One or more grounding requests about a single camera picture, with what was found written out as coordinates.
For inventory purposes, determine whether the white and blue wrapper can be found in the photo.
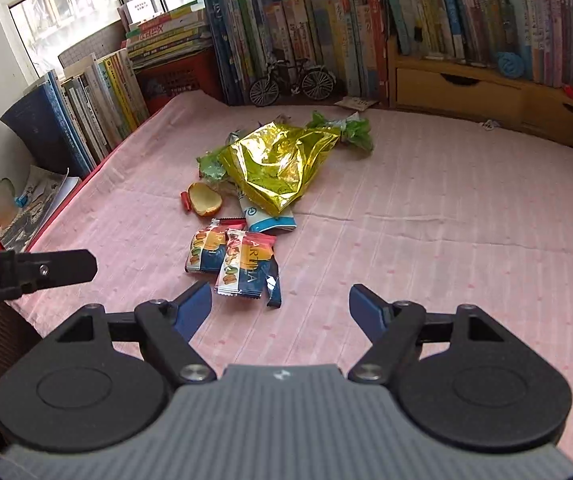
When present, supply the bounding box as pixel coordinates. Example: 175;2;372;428
239;192;297;236

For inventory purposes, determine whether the red plastic crate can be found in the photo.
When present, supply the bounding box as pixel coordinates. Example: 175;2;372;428
135;50;224;116

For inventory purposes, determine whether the flat stack of books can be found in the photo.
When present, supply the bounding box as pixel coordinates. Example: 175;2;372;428
125;2;214;68

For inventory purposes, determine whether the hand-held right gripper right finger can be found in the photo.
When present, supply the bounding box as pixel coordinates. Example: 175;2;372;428
347;284;517;385

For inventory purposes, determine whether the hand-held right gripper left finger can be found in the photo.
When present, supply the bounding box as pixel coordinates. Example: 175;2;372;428
56;281;217;385

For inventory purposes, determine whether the white paper card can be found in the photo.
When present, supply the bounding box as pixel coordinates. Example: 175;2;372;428
119;0;153;24

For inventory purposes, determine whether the wooden drawer shelf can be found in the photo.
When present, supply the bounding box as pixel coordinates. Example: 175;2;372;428
387;35;573;157

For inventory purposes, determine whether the row of tall colourful books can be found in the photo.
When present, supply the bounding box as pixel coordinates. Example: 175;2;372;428
201;0;390;106

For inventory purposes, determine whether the pink striped cloth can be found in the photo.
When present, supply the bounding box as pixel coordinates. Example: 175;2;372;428
0;92;573;466

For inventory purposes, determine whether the row of books on shelf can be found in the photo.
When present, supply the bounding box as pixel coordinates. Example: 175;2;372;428
374;0;573;103

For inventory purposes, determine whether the row of thin paperback books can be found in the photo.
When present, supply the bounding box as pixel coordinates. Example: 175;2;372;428
0;50;150;179

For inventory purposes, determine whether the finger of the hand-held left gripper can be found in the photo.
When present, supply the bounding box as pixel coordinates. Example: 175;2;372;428
0;248;98;302

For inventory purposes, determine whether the black model bicycle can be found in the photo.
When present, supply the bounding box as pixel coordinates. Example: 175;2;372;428
249;55;336;107

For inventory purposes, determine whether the blue rolled cloth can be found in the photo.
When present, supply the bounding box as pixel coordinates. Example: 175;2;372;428
497;51;526;79

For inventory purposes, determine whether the torn dark blue wrapper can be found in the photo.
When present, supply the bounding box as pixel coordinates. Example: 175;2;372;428
265;260;283;309

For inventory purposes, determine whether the orange peel piece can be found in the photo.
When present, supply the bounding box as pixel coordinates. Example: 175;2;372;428
188;181;224;218

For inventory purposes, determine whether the orange and blue snack packet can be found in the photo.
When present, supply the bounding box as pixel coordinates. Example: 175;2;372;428
184;217;247;276
215;229;277;299

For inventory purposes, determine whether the green plastic wrapper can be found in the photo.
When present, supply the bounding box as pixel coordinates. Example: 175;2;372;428
307;111;375;157
196;147;240;184

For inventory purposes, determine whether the grey grid board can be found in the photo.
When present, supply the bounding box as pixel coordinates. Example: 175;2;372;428
58;35;128;69

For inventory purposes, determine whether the window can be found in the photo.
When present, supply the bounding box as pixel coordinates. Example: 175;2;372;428
0;0;267;86

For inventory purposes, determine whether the open magazine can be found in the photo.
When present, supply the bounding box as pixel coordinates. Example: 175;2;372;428
0;165;83;254

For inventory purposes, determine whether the gold foil bag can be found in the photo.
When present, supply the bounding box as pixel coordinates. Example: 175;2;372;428
218;121;342;218

